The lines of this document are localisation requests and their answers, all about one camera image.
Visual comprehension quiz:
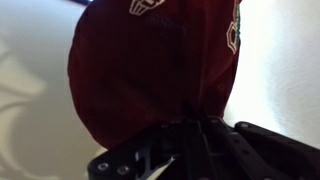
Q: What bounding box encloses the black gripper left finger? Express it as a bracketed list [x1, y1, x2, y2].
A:
[87, 114, 202, 180]

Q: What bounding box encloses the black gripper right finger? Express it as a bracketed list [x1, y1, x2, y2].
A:
[199, 114, 320, 180]

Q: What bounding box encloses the red baseball cap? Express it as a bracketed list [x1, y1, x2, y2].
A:
[66, 0, 242, 150]

